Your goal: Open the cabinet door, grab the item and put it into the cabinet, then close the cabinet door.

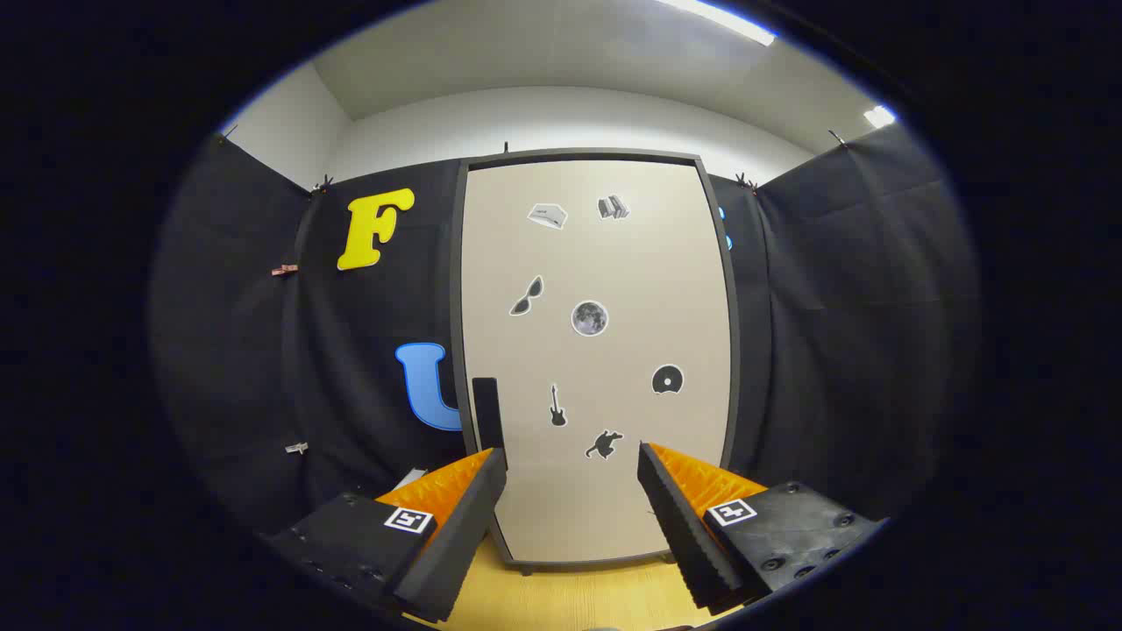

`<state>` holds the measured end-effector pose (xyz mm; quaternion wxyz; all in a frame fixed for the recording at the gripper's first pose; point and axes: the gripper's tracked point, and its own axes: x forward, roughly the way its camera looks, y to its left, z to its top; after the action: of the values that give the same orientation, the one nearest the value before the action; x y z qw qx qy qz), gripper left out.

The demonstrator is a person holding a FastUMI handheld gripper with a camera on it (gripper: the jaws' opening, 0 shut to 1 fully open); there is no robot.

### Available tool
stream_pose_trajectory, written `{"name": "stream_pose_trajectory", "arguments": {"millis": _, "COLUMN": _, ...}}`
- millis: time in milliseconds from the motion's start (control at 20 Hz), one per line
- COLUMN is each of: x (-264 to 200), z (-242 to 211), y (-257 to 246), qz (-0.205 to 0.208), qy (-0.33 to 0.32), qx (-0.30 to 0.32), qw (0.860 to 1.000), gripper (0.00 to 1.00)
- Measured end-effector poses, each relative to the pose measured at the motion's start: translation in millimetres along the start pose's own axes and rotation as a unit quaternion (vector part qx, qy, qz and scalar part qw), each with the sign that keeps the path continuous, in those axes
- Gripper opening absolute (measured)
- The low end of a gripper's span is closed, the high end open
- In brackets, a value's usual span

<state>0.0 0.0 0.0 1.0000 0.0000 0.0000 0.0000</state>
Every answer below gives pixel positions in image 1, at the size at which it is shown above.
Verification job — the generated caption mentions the beige cabinet door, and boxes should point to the beige cabinet door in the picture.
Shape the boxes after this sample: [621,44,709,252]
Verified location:
[460,158,733,566]

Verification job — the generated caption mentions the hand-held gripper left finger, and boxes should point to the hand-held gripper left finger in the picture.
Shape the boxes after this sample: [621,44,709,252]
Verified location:
[263,447,509,625]

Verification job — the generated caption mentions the grey cabinet body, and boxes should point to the grey cabinet body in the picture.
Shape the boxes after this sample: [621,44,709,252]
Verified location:
[449,149,742,576]

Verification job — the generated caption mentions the black door handle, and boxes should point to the black door handle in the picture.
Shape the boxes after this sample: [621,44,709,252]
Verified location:
[472,377,508,452]

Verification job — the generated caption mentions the long ceiling light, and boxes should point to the long ceiling light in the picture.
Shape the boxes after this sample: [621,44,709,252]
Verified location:
[657,0,778,46]

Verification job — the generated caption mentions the black backdrop cloth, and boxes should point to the black backdrop cloth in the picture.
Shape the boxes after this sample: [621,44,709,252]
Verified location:
[149,123,978,535]

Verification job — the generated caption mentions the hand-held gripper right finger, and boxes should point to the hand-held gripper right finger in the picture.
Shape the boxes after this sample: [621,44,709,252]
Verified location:
[636,441,886,616]

